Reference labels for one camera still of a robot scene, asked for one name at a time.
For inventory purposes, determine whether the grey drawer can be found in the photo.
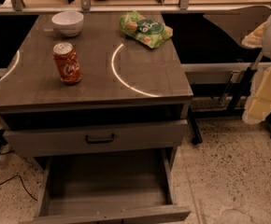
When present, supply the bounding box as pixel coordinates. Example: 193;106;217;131
4;119;187;157
22;149;191;224

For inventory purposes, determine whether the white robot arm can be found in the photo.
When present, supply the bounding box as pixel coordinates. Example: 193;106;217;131
242;15;271;124

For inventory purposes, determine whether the grey top drawer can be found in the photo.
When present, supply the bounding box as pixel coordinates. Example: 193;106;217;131
4;119;187;157

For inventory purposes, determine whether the grey wooden drawer cabinet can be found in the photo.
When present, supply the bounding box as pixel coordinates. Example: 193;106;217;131
0;10;194;224

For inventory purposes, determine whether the black side stand table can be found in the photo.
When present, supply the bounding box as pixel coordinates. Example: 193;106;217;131
205;6;271;112

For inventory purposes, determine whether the green snack chip bag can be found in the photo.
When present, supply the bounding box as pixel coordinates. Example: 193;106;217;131
120;11;173;49

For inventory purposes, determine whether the orange soda can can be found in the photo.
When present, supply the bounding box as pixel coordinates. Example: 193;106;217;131
52;42;81;84

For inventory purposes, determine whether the white ceramic bowl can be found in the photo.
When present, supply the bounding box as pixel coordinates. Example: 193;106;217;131
51;11;84;36

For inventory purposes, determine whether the black top drawer handle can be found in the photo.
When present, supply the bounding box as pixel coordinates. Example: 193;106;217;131
85;133;115;145

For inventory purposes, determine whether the black floor cable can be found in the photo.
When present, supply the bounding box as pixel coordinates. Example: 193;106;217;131
0;175;38;202

